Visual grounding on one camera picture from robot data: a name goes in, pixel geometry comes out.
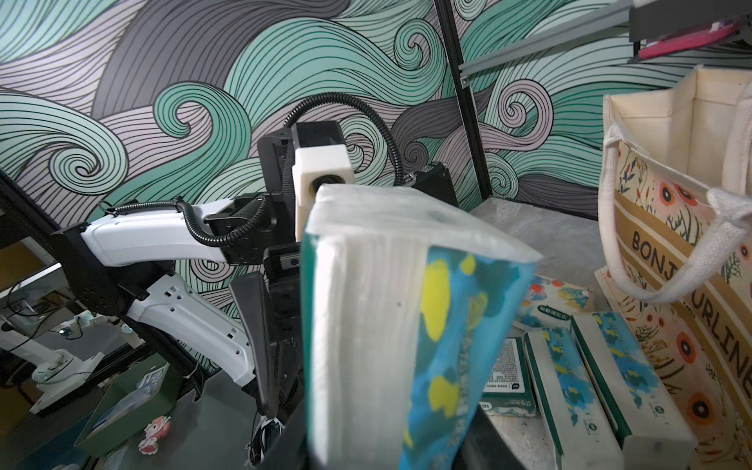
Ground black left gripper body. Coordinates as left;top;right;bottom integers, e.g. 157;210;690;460
205;121;345;423

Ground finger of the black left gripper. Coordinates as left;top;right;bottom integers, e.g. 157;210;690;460
230;271;279;418

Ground green blue tissue pack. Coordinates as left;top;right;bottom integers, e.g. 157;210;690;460
301;184;541;469
571;311;696;469

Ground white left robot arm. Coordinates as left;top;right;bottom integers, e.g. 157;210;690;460
50;121;353;421

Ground floral canvas tote bag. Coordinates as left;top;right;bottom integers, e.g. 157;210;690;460
597;68;751;469

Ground green barcode tissue pack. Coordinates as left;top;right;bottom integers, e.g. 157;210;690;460
479;337;537;418

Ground elephant print tissue pack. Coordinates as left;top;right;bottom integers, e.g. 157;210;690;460
513;275;595;331
523;328;625;469

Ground pink item on shelf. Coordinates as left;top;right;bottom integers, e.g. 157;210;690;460
636;21;741;61

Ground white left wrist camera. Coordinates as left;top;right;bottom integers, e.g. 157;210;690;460
292;144;354;242

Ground aluminium wall rail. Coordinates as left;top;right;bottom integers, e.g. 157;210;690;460
458;0;633;88

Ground black wall shelf tray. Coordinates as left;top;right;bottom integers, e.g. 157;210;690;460
629;0;751;62

